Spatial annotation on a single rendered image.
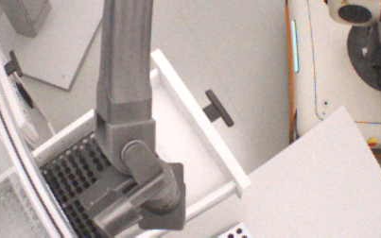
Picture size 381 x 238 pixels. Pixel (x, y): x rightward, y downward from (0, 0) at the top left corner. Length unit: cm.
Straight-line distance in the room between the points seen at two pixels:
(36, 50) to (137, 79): 150
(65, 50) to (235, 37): 62
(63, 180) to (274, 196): 41
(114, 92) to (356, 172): 66
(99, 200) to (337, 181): 59
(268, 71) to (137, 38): 141
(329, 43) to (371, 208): 78
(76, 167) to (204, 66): 106
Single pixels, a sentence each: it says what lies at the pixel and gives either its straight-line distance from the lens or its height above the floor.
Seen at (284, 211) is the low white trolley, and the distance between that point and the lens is 115.
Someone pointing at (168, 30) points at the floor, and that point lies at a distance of 212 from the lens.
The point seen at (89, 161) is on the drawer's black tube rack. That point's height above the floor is 90.
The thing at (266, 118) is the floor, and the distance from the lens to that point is 200.
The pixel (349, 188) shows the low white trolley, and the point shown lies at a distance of 119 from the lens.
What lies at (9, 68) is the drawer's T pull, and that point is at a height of 91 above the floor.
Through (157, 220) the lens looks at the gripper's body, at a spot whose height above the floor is 106.
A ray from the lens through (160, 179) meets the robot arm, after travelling 74.
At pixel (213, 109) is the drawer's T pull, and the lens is 104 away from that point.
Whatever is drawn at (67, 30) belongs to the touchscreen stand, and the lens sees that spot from 216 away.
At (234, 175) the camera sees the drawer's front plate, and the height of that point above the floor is 93.
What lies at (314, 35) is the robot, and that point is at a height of 28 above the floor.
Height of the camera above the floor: 189
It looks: 72 degrees down
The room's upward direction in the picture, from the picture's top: 8 degrees counter-clockwise
